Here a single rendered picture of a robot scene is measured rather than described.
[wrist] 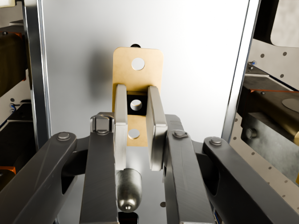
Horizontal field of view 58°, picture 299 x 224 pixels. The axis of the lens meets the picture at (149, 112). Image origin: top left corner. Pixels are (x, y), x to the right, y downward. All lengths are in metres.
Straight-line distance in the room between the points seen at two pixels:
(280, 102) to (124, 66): 0.22
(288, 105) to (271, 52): 0.31
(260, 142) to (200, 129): 0.07
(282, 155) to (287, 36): 0.13
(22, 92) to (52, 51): 0.37
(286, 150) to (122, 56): 0.19
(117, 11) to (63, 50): 0.06
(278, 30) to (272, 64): 0.34
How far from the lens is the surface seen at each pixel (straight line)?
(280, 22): 0.33
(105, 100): 0.29
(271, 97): 0.38
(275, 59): 0.67
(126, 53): 0.21
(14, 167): 0.42
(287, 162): 0.30
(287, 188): 0.86
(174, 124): 0.17
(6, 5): 0.26
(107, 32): 0.27
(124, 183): 0.31
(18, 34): 0.36
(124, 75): 0.21
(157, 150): 0.15
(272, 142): 0.31
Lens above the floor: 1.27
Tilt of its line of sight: 67 degrees down
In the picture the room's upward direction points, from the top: 169 degrees clockwise
